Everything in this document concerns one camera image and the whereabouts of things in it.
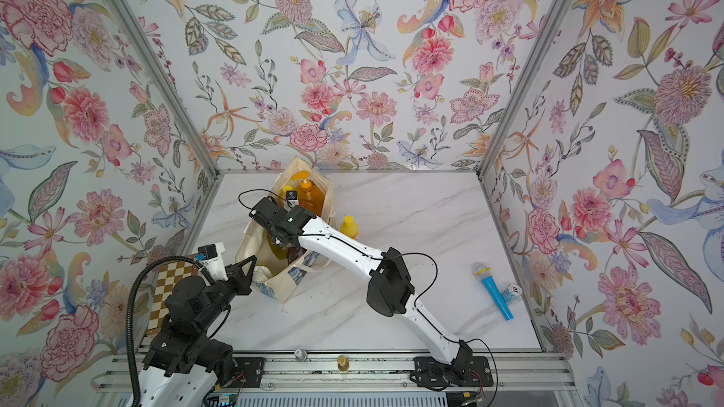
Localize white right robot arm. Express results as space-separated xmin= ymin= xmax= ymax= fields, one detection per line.
xmin=249 ymin=197 xmax=473 ymax=374

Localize silver rail knob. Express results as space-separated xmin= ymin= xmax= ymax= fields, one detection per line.
xmin=294 ymin=350 xmax=307 ymax=362

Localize aluminium front rail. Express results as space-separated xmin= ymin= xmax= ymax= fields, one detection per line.
xmin=91 ymin=350 xmax=583 ymax=406

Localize green Fairy dish soap bottle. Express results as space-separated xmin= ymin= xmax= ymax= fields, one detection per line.
xmin=269 ymin=240 xmax=288 ymax=261

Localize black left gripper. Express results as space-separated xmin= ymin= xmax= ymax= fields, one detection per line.
xmin=196 ymin=256 xmax=260 ymax=334

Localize wooden chess board box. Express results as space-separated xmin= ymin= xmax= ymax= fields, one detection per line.
xmin=147 ymin=262 xmax=198 ymax=335

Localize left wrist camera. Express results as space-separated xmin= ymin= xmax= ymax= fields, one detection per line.
xmin=196 ymin=242 xmax=228 ymax=281

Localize red Fairy bottle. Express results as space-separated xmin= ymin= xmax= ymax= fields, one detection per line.
xmin=287 ymin=247 xmax=305 ymax=264

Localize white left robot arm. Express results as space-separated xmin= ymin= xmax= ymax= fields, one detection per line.
xmin=128 ymin=256 xmax=256 ymax=406

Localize large orange pump soap bottle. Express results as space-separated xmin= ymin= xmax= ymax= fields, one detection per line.
xmin=290 ymin=171 xmax=325 ymax=216

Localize small patterned tape roll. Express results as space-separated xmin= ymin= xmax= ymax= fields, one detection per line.
xmin=502 ymin=284 xmax=523 ymax=305

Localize cream canvas shopping bag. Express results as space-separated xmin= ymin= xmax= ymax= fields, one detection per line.
xmin=235 ymin=158 xmax=339 ymax=303

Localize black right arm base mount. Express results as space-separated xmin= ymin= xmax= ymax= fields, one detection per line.
xmin=409 ymin=340 xmax=495 ymax=391

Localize black corrugated cable conduit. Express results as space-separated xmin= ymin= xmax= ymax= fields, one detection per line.
xmin=125 ymin=255 xmax=205 ymax=407

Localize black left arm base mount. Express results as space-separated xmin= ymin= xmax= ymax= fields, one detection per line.
xmin=215 ymin=343 xmax=266 ymax=388

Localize brass rail knob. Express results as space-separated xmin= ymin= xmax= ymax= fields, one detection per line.
xmin=337 ymin=355 xmax=349 ymax=372

